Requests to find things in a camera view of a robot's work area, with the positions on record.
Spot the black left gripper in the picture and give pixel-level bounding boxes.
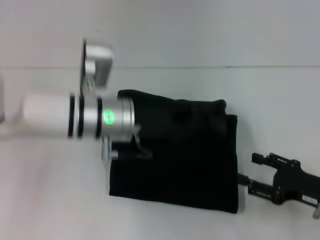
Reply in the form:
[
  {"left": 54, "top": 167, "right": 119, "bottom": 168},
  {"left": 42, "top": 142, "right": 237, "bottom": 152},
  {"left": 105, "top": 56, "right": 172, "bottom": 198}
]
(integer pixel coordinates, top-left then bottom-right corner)
[{"left": 132, "top": 123, "right": 155, "bottom": 160}]

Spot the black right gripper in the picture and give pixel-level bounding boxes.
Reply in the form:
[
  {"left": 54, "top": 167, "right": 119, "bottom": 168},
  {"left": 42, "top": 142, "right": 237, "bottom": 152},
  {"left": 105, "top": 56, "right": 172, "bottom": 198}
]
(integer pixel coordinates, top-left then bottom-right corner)
[{"left": 237, "top": 152, "right": 320, "bottom": 208}]

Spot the black t-shirt with FREE print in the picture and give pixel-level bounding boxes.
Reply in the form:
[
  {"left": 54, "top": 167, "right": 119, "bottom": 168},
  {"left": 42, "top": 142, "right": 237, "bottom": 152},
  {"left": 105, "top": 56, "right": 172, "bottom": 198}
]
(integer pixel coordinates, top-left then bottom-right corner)
[{"left": 108, "top": 89, "right": 239, "bottom": 216}]

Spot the left gripper cable with plug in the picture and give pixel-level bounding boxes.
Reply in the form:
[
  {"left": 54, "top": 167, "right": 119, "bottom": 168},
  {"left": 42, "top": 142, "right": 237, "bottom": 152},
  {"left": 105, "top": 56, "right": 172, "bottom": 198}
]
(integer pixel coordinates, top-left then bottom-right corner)
[{"left": 100, "top": 136, "right": 120, "bottom": 161}]

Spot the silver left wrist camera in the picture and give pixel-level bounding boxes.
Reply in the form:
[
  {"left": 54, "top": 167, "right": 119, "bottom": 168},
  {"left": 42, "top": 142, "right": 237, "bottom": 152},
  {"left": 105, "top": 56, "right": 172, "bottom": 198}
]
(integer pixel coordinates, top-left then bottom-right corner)
[{"left": 80, "top": 38, "right": 115, "bottom": 97}]

